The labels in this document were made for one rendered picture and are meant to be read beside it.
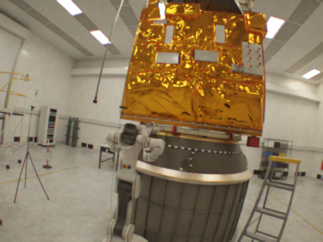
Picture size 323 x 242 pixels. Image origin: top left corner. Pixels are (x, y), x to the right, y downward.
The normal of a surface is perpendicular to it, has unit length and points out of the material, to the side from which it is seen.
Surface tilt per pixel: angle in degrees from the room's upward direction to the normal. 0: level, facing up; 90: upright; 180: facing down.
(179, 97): 90
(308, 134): 90
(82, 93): 90
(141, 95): 86
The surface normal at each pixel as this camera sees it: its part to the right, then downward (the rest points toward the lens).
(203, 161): 0.08, -0.51
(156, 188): -0.44, -0.11
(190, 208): -0.07, -0.07
